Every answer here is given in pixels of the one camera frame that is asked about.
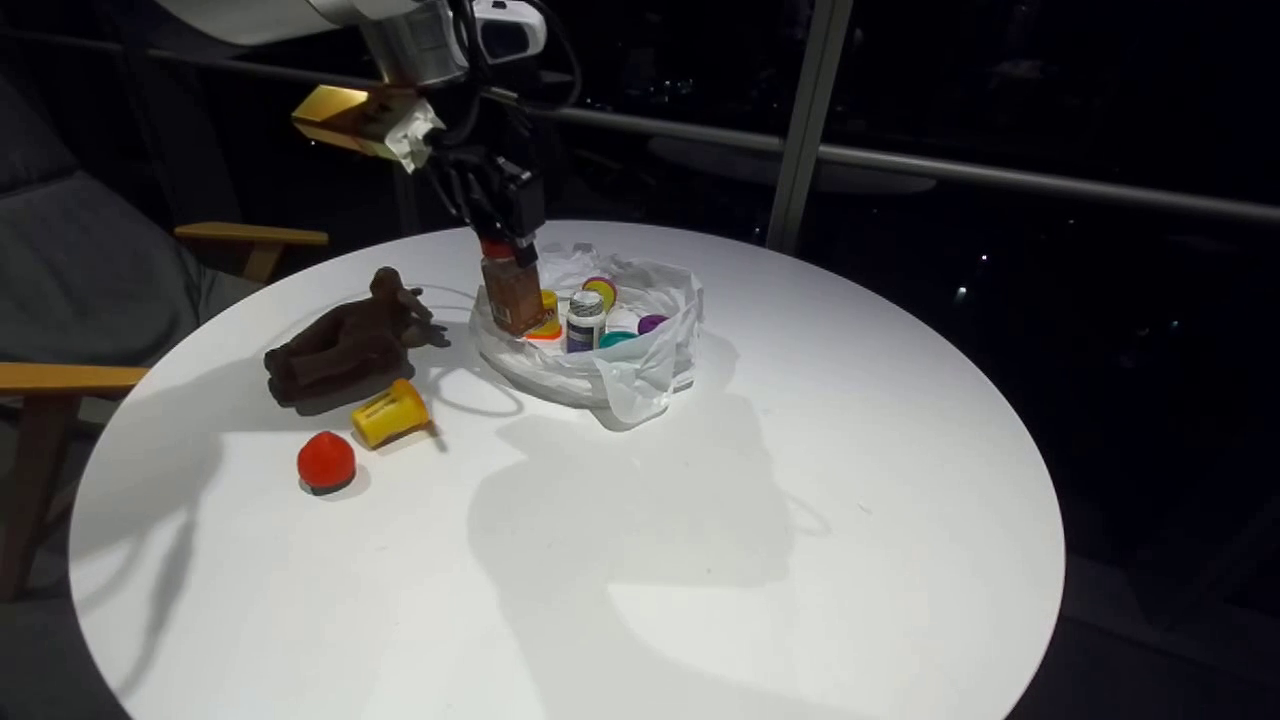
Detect grey window frame post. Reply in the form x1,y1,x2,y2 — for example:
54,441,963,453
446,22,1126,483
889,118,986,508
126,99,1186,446
766,0,855,257

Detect grey armchair wooden arms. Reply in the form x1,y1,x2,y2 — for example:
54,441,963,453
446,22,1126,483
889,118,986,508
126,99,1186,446
0,75,338,605

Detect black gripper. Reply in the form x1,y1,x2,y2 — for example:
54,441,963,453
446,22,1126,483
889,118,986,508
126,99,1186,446
427,118,552,273

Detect white pill bottle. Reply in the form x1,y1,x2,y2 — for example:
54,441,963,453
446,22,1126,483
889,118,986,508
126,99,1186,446
560,289,611,354

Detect brown plush moose toy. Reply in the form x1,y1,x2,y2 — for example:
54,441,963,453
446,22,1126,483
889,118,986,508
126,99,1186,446
260,262,452,414

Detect grey metal railing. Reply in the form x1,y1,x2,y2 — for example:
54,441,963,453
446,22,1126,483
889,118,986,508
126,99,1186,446
538,99,1280,230

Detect white plastic bag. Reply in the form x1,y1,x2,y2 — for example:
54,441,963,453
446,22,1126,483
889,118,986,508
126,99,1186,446
464,249,712,432

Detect yellow plastic tub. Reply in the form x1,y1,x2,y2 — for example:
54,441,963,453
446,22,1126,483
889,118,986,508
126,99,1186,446
350,377,442,453

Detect red toy ball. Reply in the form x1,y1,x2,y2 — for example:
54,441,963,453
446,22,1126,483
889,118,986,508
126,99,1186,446
294,426,364,494

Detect brown spice jar red lid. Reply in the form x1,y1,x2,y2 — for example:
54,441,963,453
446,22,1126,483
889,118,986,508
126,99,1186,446
475,237,552,340

